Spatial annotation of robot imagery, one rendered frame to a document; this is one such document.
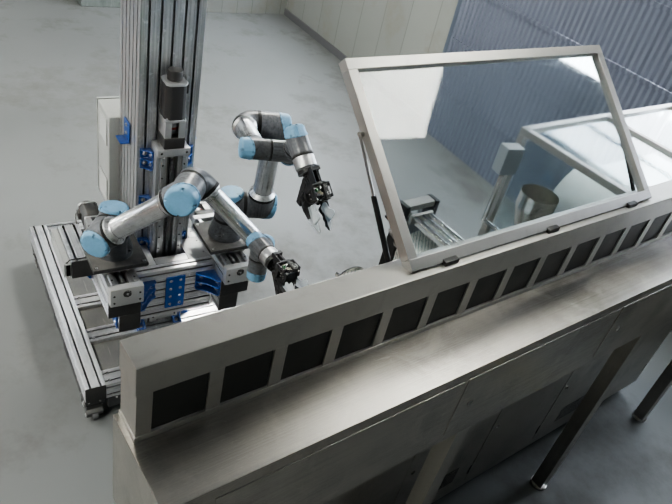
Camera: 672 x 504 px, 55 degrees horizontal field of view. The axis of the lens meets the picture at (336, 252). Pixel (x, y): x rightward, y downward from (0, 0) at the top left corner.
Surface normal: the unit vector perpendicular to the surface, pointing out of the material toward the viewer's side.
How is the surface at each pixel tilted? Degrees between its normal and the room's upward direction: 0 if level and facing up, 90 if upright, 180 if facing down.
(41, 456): 0
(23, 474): 0
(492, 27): 90
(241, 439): 0
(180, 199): 85
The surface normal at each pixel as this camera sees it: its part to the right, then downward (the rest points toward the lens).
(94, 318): 0.20, -0.79
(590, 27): -0.84, 0.16
